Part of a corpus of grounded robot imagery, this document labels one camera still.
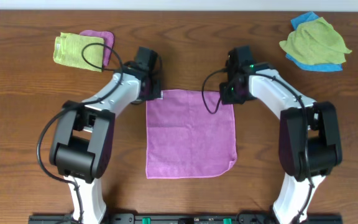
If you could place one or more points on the folded green cloth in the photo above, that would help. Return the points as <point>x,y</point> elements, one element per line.
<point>68,51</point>

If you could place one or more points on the purple microfiber cloth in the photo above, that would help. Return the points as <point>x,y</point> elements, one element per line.
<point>184,140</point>

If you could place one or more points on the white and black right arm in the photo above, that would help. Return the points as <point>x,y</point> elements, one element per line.
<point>309,145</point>

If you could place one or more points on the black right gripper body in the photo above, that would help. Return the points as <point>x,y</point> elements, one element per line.
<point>231,94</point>

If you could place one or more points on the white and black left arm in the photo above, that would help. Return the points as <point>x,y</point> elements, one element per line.
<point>82,143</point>

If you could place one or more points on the crumpled green cloth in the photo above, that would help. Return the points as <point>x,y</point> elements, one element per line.
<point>316,42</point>

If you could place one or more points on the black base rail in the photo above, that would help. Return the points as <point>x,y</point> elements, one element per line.
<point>242,218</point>

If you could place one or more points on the folded purple cloth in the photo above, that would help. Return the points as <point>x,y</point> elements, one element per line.
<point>108,38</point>

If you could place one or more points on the blue cloth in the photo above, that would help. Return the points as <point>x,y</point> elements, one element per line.
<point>325,67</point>

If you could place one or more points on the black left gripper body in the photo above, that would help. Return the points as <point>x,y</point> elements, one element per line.
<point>153,91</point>

